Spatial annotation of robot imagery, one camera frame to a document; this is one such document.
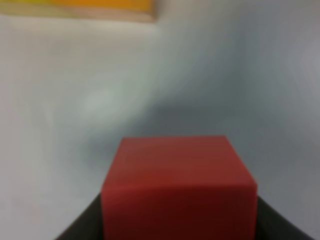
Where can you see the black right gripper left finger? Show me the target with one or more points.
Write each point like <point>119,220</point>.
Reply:
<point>88,226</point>

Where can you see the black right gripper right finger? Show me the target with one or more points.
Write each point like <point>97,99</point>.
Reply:
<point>270,225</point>

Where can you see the red block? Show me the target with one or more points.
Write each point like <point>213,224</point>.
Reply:
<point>178,188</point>

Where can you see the orange block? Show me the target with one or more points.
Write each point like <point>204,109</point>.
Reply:
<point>115,10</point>

